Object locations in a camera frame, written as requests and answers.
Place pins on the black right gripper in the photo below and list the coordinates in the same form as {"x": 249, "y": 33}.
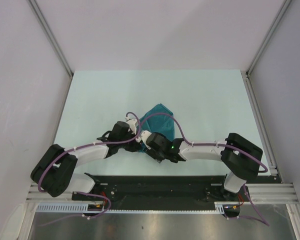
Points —
{"x": 151, "y": 153}

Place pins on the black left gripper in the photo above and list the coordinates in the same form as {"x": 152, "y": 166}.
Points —
{"x": 135, "y": 147}

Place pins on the teal satin napkin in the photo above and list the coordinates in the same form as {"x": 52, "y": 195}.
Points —
{"x": 162, "y": 124}

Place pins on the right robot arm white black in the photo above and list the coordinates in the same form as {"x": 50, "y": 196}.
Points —
{"x": 242, "y": 157}

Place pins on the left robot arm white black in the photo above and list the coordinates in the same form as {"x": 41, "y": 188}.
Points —
{"x": 54, "y": 173}

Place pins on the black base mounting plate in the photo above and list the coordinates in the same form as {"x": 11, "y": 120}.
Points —
{"x": 161, "y": 193}

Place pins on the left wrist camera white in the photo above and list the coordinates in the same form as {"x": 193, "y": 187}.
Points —
{"x": 133, "y": 125}

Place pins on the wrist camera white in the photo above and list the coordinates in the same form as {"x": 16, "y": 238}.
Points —
{"x": 133, "y": 125}
{"x": 143, "y": 137}

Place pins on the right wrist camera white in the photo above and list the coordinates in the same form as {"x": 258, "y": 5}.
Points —
{"x": 143, "y": 137}

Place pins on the white slotted cable duct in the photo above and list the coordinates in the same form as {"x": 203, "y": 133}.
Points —
{"x": 86, "y": 208}

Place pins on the right aluminium side rail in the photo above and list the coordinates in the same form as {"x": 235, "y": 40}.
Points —
{"x": 267, "y": 148}

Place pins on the right aluminium corner post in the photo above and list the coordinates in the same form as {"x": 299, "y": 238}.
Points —
{"x": 269, "y": 35}

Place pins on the aluminium corner post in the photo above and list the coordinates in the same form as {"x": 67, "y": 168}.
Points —
{"x": 269, "y": 35}
{"x": 39, "y": 15}

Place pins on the left aluminium corner post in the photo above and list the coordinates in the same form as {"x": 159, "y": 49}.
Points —
{"x": 39, "y": 15}

